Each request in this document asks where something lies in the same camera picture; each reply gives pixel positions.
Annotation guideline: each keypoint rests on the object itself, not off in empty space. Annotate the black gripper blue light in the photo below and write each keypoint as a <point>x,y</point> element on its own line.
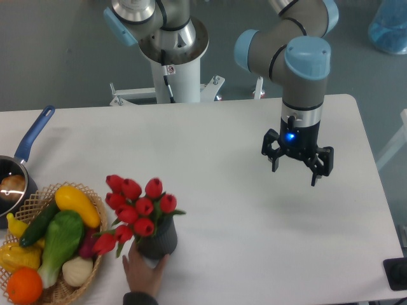
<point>299,143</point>

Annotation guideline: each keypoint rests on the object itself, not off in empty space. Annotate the dark grey ribbed vase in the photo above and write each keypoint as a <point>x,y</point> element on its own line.
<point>162,243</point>

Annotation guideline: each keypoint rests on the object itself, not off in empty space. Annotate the red tulip bouquet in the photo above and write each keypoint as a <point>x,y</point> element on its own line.
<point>139,212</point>

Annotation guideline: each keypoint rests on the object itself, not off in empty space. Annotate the dark grey sleeve forearm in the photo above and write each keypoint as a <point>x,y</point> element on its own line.
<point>138,298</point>

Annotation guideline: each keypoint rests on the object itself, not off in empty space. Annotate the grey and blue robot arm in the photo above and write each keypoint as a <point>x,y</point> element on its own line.
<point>294,55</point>

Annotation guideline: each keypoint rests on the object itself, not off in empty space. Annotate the person's hand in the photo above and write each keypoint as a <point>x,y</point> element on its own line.
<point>140,277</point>

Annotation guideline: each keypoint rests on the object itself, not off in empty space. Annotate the blue translucent container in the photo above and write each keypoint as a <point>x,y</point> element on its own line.
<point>387,31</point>

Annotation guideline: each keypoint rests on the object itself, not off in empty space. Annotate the black device at edge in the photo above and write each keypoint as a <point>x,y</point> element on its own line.
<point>395,270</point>

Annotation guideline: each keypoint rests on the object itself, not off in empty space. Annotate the purple red radish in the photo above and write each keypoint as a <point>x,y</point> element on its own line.
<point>85,251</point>

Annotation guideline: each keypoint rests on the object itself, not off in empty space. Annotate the yellow squash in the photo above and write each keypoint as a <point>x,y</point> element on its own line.
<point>70,198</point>

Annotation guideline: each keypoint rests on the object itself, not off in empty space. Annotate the green bok choy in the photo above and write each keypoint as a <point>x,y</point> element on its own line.
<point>62,239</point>

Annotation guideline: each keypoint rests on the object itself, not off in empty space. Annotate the white garlic bulb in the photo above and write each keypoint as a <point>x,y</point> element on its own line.
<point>76,271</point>

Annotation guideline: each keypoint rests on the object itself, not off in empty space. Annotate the green cucumber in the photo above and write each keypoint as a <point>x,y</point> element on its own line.
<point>38,227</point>

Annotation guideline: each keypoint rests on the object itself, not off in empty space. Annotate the brown bread roll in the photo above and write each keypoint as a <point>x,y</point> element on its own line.
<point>12,184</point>

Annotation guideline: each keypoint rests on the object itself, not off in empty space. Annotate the yellow banana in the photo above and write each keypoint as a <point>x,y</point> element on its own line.
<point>16,227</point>

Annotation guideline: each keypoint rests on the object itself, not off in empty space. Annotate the yellow bell pepper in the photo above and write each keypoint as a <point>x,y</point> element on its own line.
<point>14,257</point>

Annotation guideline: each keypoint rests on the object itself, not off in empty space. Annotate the orange fruit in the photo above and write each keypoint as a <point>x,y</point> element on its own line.
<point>24,286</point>

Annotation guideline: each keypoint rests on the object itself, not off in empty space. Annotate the white frame at right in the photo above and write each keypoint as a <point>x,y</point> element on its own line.
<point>392,147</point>

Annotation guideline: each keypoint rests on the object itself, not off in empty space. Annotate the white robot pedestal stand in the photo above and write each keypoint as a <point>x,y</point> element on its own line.
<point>175,62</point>

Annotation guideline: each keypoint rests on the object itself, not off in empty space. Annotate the blue handled saucepan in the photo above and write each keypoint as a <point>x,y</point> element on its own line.
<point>16,166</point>

